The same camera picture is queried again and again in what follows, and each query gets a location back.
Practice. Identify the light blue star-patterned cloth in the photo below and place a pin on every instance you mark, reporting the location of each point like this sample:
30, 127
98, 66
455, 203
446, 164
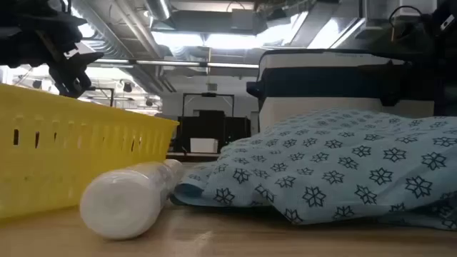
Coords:
339, 167

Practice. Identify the yellow slotted plastic basket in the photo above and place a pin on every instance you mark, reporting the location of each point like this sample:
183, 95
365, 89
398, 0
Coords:
64, 150

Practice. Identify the black equipment stand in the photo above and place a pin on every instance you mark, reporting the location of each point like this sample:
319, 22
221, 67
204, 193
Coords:
210, 128

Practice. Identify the white roll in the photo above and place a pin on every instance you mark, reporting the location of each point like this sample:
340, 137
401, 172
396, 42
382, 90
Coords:
175, 173

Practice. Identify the white cylindrical plastic bottle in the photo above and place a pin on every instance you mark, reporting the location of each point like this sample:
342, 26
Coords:
121, 203

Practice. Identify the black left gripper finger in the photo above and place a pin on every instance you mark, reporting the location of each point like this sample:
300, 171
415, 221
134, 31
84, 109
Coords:
73, 75

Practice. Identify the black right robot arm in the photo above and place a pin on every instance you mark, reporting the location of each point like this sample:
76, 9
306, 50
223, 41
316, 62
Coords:
444, 53

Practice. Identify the small white box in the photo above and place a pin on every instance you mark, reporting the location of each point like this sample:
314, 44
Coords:
203, 145

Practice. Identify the long ceiling light bar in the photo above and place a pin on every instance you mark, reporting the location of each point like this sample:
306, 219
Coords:
171, 63

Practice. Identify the white and black cooler box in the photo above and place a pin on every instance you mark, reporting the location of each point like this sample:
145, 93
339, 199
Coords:
321, 82

